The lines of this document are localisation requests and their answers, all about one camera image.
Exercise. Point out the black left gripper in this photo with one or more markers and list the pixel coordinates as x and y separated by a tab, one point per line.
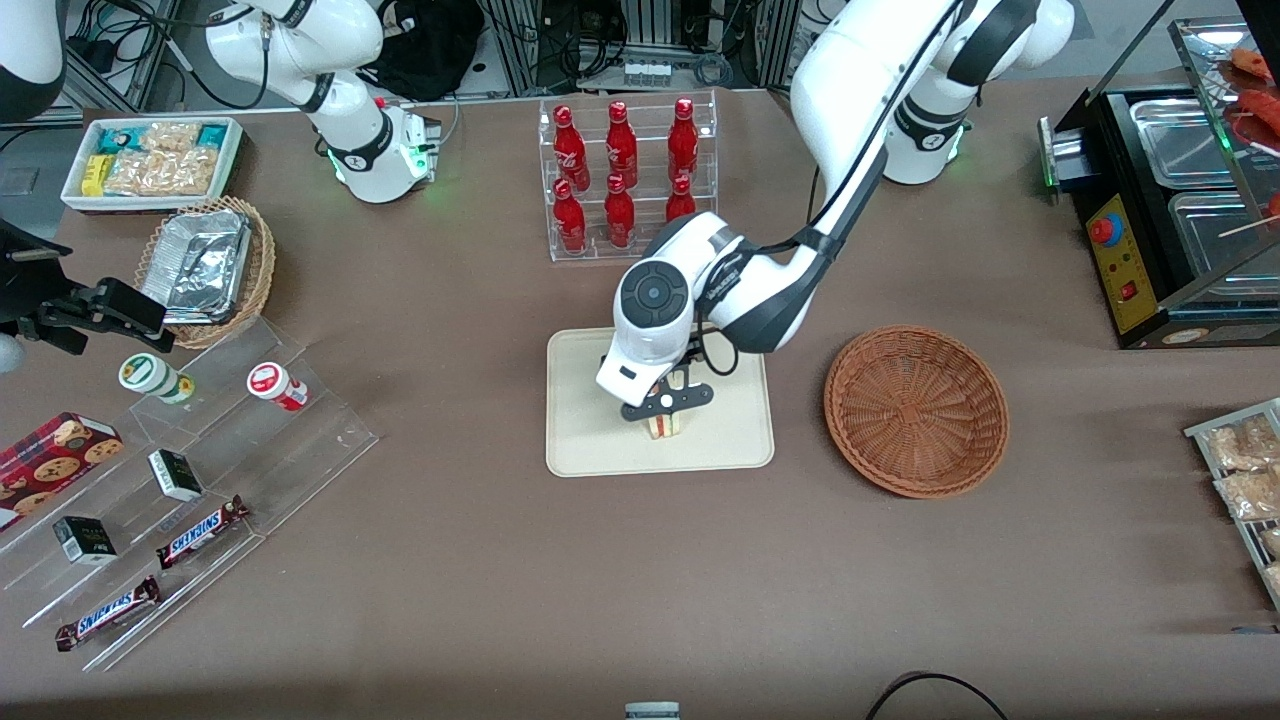
689	354

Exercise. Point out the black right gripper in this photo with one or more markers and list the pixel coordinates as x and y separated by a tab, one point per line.
28	283

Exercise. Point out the triangular sandwich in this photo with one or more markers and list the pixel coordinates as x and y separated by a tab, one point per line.
667	428

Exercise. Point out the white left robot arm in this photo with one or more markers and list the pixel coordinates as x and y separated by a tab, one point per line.
850	80

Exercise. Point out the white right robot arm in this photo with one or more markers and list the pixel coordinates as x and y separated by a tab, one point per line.
370	150

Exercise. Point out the beige plastic tray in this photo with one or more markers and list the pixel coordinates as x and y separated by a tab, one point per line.
580	440

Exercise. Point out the light wicker basket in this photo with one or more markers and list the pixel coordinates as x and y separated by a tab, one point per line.
262	260

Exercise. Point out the brown round wicker basket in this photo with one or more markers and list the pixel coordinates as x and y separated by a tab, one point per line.
915	410

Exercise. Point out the tray of packaged snacks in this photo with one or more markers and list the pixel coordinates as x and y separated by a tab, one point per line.
1200	432

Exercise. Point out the green lid white cup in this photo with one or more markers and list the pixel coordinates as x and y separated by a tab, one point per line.
150	375

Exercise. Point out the aluminium foil container stack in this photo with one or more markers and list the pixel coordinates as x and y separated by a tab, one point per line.
195	265

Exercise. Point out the white rectangular snack bin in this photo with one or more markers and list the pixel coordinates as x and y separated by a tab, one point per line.
75	200

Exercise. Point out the red cookie box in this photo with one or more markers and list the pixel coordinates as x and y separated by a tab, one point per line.
50	465

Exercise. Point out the yellow snack packet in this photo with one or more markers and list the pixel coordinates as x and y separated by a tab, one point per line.
95	175

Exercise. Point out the clear cracker bag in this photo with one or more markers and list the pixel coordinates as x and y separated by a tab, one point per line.
170	138
160	172

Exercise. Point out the small black box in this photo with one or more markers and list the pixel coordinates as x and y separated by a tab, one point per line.
85	540
175	475

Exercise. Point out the red cola bottle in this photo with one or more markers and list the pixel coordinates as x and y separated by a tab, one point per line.
570	225
620	215
622	150
683	145
680	198
570	155

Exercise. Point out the teal snack packet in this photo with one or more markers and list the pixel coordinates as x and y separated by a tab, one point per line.
120	138
212	135

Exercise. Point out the red lid white cup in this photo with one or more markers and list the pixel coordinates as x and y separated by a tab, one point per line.
275	385

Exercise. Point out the clear acrylic bottle rack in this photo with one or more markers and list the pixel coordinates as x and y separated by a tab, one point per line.
545	240

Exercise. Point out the snickers bar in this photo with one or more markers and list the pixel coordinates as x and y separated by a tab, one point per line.
200	532
105	613

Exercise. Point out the clear acrylic stepped display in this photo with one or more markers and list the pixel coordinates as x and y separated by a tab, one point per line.
330	440

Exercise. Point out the white power strip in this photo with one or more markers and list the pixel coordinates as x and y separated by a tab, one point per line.
647	73

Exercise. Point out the small grey object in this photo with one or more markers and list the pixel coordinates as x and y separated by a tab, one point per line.
652	712

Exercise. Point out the black bag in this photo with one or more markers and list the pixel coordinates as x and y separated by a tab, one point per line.
430	50

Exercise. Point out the black food warmer machine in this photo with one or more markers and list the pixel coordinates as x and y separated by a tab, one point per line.
1140	320

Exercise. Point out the steel warmer pan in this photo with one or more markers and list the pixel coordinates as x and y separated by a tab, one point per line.
1180	140
1215	235

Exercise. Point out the clear snack bag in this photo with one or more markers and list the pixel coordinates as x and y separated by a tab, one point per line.
1250	495
1273	580
1270	542
1245	445

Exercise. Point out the glass warmer lid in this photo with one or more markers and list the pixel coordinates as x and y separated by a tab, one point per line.
1200	40

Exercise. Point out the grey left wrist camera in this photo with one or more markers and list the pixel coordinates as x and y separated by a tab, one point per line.
690	398

